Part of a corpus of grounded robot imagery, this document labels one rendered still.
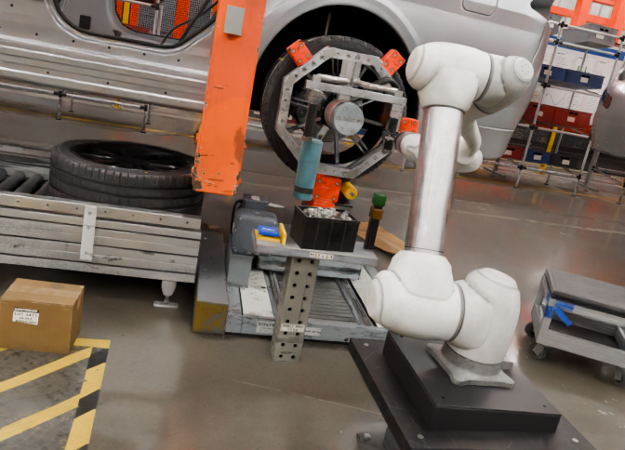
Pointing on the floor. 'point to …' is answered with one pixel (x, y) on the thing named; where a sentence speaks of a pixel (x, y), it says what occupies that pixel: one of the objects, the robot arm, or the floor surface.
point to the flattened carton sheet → (385, 241)
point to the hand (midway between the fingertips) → (391, 134)
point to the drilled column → (293, 309)
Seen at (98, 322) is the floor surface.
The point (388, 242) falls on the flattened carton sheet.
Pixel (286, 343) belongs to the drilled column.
